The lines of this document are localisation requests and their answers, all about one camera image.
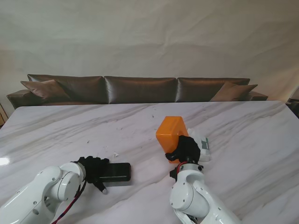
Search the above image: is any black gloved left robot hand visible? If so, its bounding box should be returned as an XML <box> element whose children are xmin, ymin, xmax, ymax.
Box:
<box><xmin>71</xmin><ymin>156</ymin><xmax>110</xmax><ymax>194</ymax></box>

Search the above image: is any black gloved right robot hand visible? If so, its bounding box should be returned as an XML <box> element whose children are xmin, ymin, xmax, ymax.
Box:
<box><xmin>165</xmin><ymin>135</ymin><xmax>201</xmax><ymax>164</ymax></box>

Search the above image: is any white tissue pack green label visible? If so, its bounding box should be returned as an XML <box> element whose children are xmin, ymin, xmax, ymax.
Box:
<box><xmin>186</xmin><ymin>127</ymin><xmax>213</xmax><ymax>162</ymax></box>

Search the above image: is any orange tissue box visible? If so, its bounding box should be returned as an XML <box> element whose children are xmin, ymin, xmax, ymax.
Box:
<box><xmin>156</xmin><ymin>116</ymin><xmax>189</xmax><ymax>164</ymax></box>

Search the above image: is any black tissue box base lid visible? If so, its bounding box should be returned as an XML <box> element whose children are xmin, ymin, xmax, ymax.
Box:
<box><xmin>98</xmin><ymin>162</ymin><xmax>132</xmax><ymax>187</ymax></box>

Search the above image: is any brown leather sofa back cushion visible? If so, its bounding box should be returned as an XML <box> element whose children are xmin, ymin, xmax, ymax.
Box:
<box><xmin>177</xmin><ymin>77</ymin><xmax>250</xmax><ymax>103</ymax></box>
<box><xmin>104</xmin><ymin>76</ymin><xmax>178</xmax><ymax>104</ymax></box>
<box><xmin>27</xmin><ymin>74</ymin><xmax>105</xmax><ymax>103</ymax></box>

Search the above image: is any brown throw pillow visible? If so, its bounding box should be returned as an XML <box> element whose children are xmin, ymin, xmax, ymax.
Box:
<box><xmin>20</xmin><ymin>79</ymin><xmax>71</xmax><ymax>101</ymax></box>
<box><xmin>210</xmin><ymin>82</ymin><xmax>258</xmax><ymax>102</ymax></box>

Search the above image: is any brown leather sofa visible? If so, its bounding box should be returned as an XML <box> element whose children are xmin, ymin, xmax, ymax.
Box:
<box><xmin>6</xmin><ymin>74</ymin><xmax>269</xmax><ymax>110</ymax></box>

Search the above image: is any wooden furniture piece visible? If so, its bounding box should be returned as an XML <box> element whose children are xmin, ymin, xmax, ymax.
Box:
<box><xmin>0</xmin><ymin>102</ymin><xmax>7</xmax><ymax>126</ymax></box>

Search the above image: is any dark background object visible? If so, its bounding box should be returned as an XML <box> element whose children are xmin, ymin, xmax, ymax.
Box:
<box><xmin>286</xmin><ymin>98</ymin><xmax>299</xmax><ymax>117</ymax></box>

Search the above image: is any red black left arm cable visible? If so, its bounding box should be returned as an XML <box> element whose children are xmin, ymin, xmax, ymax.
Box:
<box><xmin>51</xmin><ymin>181</ymin><xmax>87</xmax><ymax>224</ymax></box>

